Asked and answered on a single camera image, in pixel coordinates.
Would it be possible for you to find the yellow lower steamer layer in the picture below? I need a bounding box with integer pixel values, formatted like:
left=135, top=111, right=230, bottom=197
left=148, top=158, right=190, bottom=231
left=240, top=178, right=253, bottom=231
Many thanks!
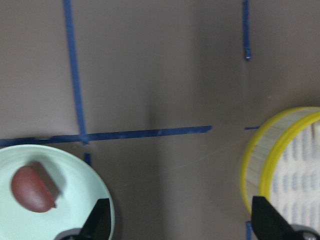
left=240, top=107, right=320, bottom=240

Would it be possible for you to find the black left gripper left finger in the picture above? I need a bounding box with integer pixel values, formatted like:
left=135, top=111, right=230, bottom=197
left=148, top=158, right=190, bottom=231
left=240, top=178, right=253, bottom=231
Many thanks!
left=79, top=198, right=111, bottom=240

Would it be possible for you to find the light green bowl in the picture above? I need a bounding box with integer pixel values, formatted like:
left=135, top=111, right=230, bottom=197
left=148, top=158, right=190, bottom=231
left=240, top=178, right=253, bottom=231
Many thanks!
left=0, top=144, right=111, bottom=240

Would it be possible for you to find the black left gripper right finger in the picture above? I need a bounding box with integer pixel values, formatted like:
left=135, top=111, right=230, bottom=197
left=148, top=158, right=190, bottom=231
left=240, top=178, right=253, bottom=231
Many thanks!
left=251, top=196, right=304, bottom=240

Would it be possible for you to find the reddish brown bun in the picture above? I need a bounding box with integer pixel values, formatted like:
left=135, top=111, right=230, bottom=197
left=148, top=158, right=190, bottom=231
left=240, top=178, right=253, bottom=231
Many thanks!
left=10, top=161, right=60, bottom=213

